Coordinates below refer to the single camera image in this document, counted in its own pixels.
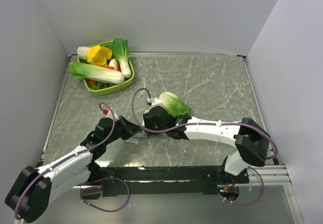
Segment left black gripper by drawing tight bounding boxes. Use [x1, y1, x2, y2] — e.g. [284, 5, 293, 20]
[104, 115, 143, 145]

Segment white battery cover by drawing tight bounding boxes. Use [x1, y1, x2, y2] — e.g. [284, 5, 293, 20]
[126, 138, 139, 144]

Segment white universal AC remote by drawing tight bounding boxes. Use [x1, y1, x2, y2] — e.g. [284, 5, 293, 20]
[140, 130, 148, 138]

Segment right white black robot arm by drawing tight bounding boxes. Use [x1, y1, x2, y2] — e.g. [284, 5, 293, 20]
[143, 106, 270, 183]

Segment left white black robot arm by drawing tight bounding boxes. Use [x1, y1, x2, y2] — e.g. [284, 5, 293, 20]
[5, 117, 141, 223]

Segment green napa cabbage half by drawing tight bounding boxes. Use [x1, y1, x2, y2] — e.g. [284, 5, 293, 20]
[159, 92, 191, 117]

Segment green plastic basket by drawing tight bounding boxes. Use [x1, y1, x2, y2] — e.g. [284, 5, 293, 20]
[69, 38, 135, 95]

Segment long green white cabbage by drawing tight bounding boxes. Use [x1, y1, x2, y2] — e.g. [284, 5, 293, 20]
[69, 62, 125, 84]

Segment red chili pepper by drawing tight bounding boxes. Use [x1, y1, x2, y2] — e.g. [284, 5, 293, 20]
[101, 66, 115, 70]

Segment white radish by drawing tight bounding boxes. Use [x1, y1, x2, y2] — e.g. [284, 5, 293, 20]
[108, 59, 119, 71]

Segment green white bok choy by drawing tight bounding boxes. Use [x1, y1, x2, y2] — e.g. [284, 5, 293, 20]
[112, 38, 132, 78]

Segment yellow leafed cabbage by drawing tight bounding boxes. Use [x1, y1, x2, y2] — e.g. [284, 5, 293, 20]
[77, 45, 113, 66]

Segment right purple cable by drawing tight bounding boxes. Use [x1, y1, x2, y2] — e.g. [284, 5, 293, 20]
[132, 87, 279, 207]

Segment purple cable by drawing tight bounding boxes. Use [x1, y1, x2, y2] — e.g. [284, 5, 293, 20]
[14, 102, 131, 221]
[132, 87, 279, 207]

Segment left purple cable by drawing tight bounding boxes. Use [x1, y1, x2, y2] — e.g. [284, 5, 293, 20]
[14, 102, 131, 221]

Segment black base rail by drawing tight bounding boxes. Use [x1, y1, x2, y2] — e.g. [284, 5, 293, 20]
[79, 165, 249, 197]

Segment aluminium frame rail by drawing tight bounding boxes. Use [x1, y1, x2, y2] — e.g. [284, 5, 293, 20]
[247, 165, 291, 186]

